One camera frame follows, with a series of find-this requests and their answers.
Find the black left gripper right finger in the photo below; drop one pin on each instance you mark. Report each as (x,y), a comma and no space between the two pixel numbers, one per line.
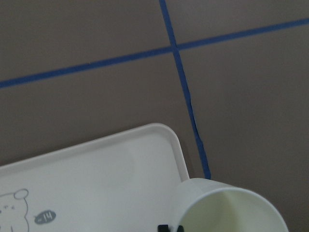
(180,228)

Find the pale green plastic cup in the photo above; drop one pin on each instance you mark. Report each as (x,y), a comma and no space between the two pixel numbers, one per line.
(202,205)

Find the cream plastic tray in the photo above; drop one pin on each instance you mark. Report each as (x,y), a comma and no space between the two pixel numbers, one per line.
(119,183)

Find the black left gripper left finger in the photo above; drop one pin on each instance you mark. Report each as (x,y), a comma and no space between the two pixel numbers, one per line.
(163,228)

